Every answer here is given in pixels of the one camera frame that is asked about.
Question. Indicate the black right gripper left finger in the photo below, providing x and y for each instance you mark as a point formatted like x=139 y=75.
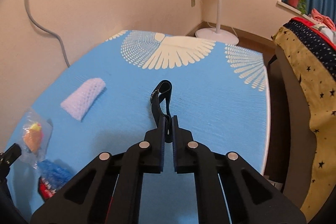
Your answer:
x=108 y=189

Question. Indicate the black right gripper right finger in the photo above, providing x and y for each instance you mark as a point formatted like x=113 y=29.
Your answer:
x=228 y=188

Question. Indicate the clear plastic bag with toy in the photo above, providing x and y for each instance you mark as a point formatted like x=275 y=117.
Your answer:
x=35 y=137

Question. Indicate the blue plastic wrapper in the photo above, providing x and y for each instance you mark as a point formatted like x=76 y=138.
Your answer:
x=53 y=174

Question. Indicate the white foam net sleeve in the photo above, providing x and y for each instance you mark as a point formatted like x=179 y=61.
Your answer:
x=79 y=102

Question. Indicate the black red snack packet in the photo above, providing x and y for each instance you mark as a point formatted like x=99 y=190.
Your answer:
x=47 y=187

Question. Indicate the blue patterned table cover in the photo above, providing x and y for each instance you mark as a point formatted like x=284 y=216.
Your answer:
x=221 y=99

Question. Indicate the yellow star bed sheet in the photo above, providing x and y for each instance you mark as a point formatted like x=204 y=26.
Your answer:
x=319 y=90

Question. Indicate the navy star blanket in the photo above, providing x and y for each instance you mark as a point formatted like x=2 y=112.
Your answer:
x=315 y=41

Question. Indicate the red blanket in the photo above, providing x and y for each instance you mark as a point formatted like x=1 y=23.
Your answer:
x=319 y=27

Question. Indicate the pink clothing pile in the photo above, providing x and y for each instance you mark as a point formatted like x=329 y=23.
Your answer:
x=316 y=15

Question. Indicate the white wall outlet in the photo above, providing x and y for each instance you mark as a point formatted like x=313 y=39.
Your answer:
x=193 y=1

